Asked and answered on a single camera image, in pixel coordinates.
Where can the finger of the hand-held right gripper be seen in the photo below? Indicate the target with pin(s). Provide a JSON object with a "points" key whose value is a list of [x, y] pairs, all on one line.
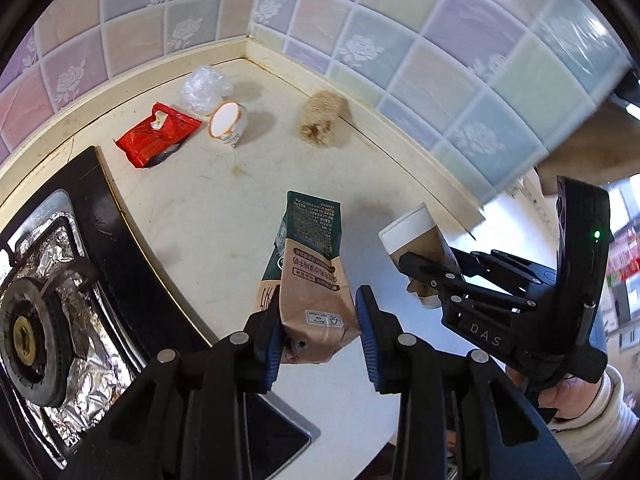
{"points": [[500, 262], [425, 266]]}

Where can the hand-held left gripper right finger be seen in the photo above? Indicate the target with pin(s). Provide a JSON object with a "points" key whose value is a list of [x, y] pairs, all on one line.
{"points": [[367, 340]]}

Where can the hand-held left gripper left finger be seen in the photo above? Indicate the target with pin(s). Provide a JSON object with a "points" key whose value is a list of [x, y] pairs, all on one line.
{"points": [[272, 355]]}

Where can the brown paper coffee cup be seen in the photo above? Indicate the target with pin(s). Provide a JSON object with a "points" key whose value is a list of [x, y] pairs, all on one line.
{"points": [[415, 232]]}

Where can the brown and green milk carton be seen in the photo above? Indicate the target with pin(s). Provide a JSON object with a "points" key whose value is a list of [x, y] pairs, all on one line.
{"points": [[310, 280]]}

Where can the person's right forearm white sleeve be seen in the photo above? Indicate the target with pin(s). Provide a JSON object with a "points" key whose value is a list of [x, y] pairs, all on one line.
{"points": [[600, 440]]}

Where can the person's right hand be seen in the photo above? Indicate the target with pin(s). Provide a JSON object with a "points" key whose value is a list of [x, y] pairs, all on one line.
{"points": [[575, 400]]}

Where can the brown cabinet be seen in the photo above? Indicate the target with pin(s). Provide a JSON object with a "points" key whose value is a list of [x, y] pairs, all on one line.
{"points": [[575, 150]]}

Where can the black gas stove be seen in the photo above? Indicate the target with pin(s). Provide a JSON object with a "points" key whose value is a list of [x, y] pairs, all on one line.
{"points": [[125, 270]]}

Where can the loofah sponge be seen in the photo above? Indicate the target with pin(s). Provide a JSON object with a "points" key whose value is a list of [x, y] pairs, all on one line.
{"points": [[322, 115]]}

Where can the foil stove liner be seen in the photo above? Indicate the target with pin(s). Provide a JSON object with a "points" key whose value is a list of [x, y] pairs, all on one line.
{"points": [[90, 360]]}

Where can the white cup with orange rim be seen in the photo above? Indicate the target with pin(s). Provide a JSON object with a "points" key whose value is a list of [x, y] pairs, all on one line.
{"points": [[227, 120]]}

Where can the round gas burner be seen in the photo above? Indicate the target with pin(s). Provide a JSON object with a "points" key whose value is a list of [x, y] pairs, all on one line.
{"points": [[30, 335]]}

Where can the red snack packet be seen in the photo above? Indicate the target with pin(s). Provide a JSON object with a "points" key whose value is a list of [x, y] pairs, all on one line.
{"points": [[155, 135]]}

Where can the clear plastic bag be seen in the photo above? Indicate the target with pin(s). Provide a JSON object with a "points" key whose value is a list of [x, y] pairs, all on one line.
{"points": [[205, 87]]}

